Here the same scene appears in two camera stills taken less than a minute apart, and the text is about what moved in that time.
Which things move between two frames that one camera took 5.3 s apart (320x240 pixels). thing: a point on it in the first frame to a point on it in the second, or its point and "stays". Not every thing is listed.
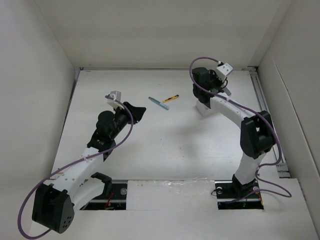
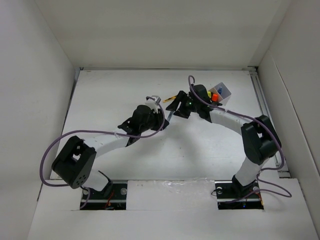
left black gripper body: x=122 y=117 to x=154 y=120
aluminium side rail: x=261 y=104 stays
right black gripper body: x=216 y=80 to x=194 y=105
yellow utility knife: x=170 y=98 stays
